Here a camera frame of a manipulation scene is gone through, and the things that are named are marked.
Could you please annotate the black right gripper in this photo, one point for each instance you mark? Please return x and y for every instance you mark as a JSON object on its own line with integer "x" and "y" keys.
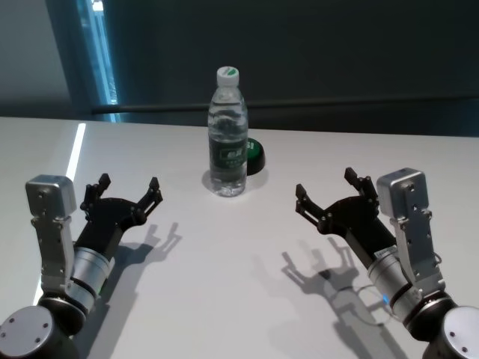
{"x": 355, "y": 220}

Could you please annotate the right robot arm silver black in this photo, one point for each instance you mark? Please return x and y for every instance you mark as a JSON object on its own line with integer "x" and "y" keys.
{"x": 396, "y": 288}

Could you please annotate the clear water bottle green label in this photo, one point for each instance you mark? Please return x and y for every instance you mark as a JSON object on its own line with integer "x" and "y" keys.
{"x": 227, "y": 112}

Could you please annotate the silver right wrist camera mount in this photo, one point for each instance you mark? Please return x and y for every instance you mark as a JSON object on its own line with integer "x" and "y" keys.
{"x": 408, "y": 217}

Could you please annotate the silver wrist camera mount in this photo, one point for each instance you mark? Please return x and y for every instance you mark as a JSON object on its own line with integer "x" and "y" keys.
{"x": 52, "y": 217}
{"x": 408, "y": 217}

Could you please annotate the left robot arm silver black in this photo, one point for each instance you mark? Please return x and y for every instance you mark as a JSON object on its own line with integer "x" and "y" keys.
{"x": 88, "y": 267}

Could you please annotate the green button black base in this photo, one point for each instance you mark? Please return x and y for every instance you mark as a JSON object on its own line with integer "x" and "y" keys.
{"x": 256, "y": 155}

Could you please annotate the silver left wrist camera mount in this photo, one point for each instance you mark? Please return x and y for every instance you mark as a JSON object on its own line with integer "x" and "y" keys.
{"x": 52, "y": 217}

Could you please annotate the window glass strip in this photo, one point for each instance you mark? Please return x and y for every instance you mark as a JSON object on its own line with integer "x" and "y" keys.
{"x": 101, "y": 67}

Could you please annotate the thick grey metal handrail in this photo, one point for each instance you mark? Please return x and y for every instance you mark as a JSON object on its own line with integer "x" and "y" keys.
{"x": 299, "y": 103}

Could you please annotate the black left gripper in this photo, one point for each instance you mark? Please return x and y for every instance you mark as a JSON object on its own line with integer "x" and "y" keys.
{"x": 108, "y": 220}

